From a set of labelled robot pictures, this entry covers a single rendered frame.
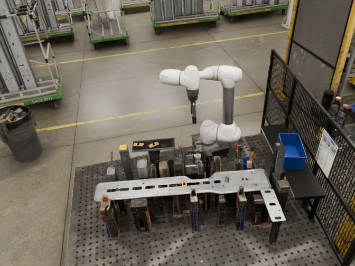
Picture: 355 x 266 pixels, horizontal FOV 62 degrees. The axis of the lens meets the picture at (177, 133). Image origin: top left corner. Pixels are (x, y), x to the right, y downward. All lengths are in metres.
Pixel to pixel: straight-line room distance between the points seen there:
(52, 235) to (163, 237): 1.57
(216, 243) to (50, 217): 2.11
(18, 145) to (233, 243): 3.19
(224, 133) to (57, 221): 2.15
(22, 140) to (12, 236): 1.31
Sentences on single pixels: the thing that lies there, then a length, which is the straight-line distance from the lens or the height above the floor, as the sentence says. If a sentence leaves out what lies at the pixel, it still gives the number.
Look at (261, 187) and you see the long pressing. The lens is 2.39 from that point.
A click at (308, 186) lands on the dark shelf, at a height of 1.03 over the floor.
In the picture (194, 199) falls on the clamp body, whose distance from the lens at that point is 2.21.
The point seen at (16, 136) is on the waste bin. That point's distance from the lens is 4.46.
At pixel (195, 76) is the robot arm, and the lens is 2.04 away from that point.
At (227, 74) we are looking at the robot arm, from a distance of 2.54.
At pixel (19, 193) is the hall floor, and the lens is 4.31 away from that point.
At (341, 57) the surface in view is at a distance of 4.07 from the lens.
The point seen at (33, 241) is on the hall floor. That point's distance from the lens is 3.70.
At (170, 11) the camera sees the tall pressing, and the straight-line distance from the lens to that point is 8.83.
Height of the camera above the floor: 2.73
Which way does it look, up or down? 37 degrees down
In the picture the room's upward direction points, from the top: 4 degrees counter-clockwise
